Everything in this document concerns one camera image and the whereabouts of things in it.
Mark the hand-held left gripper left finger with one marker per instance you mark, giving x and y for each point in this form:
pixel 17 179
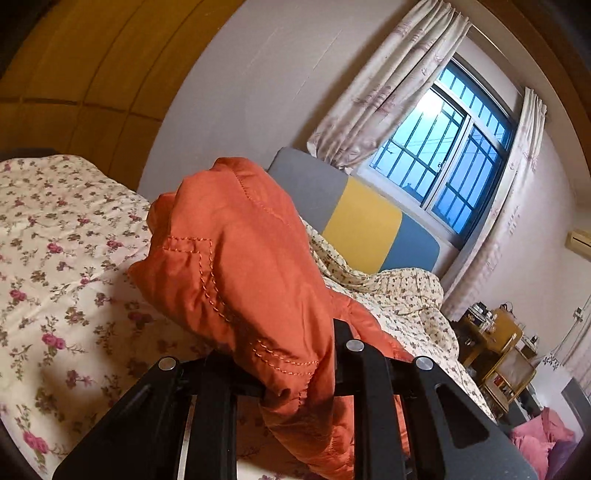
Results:
pixel 212 392

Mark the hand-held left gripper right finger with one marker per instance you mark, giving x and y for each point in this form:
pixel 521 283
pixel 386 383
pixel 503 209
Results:
pixel 344 360

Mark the orange quilted jacket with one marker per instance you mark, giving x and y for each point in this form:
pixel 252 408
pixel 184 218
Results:
pixel 244 258

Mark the grey yellow blue headboard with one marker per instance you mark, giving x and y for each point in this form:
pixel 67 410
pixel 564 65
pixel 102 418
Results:
pixel 360 217

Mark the wooden bedside shelf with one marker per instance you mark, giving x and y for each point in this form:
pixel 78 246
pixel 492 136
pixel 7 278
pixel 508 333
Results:
pixel 501 350

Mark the floral bed quilt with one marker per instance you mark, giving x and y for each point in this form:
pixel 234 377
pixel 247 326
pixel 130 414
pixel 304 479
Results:
pixel 60 277

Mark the pink cloth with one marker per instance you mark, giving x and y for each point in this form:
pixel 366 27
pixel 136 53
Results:
pixel 540 434

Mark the pale patterned curtain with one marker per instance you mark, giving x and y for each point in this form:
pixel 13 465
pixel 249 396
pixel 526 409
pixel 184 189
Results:
pixel 392 78
pixel 508 198

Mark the barred window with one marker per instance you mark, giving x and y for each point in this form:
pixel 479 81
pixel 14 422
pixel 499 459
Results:
pixel 443 152

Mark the purple cloth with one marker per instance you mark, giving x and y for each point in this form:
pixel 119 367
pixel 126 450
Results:
pixel 565 459

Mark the yellow wooden wardrobe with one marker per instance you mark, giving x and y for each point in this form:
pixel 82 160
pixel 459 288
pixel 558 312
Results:
pixel 92 74

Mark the wall air conditioner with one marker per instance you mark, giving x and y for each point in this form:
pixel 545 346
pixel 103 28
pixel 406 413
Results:
pixel 581 242

